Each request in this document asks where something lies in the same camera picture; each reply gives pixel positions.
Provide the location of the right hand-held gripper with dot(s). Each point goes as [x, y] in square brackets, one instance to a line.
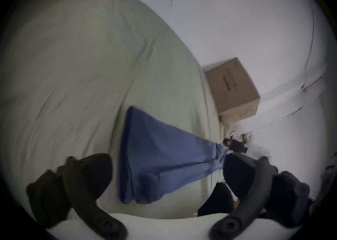
[256, 148]

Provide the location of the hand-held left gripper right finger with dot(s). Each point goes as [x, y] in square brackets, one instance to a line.
[252, 202]

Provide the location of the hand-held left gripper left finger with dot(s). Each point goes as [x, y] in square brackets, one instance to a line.
[84, 196]

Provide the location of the blue garment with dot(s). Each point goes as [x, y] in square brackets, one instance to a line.
[158, 154]

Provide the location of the person's legs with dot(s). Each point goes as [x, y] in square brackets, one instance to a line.
[217, 202]

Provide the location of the brown cardboard carton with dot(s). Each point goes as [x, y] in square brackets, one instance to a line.
[231, 89]

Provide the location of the bed with pale green sheet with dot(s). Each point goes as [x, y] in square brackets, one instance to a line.
[79, 62]

